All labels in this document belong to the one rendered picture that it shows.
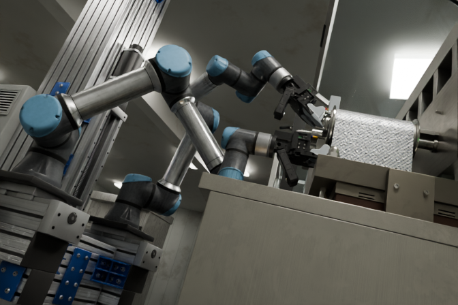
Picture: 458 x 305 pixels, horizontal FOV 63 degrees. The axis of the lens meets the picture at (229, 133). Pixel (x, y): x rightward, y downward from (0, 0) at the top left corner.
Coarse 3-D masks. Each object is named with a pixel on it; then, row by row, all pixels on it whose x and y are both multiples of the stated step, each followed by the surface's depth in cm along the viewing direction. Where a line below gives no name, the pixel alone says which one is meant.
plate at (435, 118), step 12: (456, 72) 113; (456, 84) 111; (444, 96) 119; (456, 96) 109; (432, 108) 128; (444, 108) 117; (456, 108) 108; (420, 120) 140; (432, 120) 126; (444, 120) 115; (456, 120) 106; (444, 132) 113; (456, 132) 104; (444, 144) 111; (456, 144) 103; (420, 156) 131; (432, 156) 119; (444, 156) 109; (456, 156) 101; (420, 168) 129; (432, 168) 117; (444, 168) 107; (456, 168) 105; (456, 180) 111
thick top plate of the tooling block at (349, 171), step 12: (324, 156) 93; (324, 168) 91; (336, 168) 91; (348, 168) 91; (360, 168) 90; (372, 168) 90; (384, 168) 90; (312, 180) 95; (324, 180) 92; (336, 180) 90; (348, 180) 89; (360, 180) 89; (372, 180) 89; (384, 180) 88; (444, 180) 87; (312, 192) 102; (444, 192) 86; (456, 192) 86; (456, 204) 84
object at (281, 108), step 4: (288, 88) 129; (284, 92) 128; (288, 92) 128; (284, 96) 128; (288, 96) 127; (280, 100) 127; (284, 100) 127; (280, 104) 126; (284, 104) 126; (276, 108) 126; (280, 108) 126; (284, 108) 127; (276, 112) 125; (280, 112) 125; (284, 112) 128; (276, 116) 127; (280, 116) 126; (280, 120) 128
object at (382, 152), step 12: (336, 132) 117; (336, 144) 115; (348, 144) 114; (360, 144) 114; (372, 144) 114; (384, 144) 113; (396, 144) 113; (408, 144) 113; (348, 156) 113; (360, 156) 112; (372, 156) 112; (384, 156) 112; (396, 156) 111; (408, 156) 111; (396, 168) 110; (408, 168) 109
